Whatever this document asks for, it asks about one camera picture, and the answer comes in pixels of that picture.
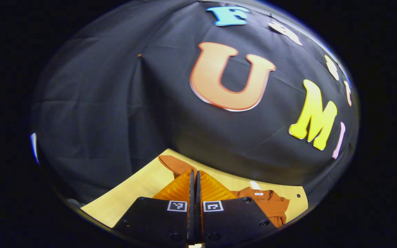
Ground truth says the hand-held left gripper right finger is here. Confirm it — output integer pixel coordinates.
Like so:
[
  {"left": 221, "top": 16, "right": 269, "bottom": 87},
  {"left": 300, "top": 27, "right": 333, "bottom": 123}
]
[{"left": 195, "top": 170, "right": 277, "bottom": 247}]

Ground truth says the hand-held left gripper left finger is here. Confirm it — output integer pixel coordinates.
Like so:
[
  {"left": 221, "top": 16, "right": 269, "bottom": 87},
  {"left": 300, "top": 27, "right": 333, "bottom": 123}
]
[{"left": 112, "top": 169, "right": 195, "bottom": 247}]

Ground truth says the orange knit garment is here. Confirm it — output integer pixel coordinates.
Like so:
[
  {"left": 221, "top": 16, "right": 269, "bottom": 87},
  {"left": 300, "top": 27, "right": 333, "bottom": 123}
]
[{"left": 158, "top": 155, "right": 290, "bottom": 228}]

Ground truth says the black backdrop cloth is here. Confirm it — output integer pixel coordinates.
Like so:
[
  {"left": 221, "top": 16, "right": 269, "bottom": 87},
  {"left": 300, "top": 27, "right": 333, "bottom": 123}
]
[{"left": 31, "top": 0, "right": 360, "bottom": 207}]

